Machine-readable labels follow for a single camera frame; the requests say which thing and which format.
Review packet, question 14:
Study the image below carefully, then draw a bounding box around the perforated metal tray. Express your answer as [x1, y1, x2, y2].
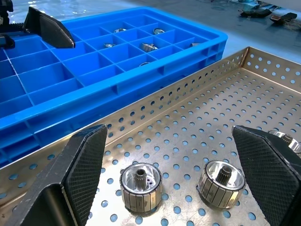
[0, 46, 301, 226]

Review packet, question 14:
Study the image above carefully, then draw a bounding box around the blue compartment tray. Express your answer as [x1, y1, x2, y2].
[0, 6, 229, 169]

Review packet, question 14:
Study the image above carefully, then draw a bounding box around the black plastic part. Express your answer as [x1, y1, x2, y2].
[269, 12, 298, 25]
[239, 8, 273, 18]

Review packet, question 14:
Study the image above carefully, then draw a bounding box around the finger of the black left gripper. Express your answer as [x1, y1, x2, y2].
[22, 6, 76, 49]

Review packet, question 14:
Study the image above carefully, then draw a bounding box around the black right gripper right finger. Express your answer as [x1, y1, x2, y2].
[231, 125, 301, 226]

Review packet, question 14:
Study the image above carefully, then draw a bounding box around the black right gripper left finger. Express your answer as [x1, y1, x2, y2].
[4, 124, 108, 226]

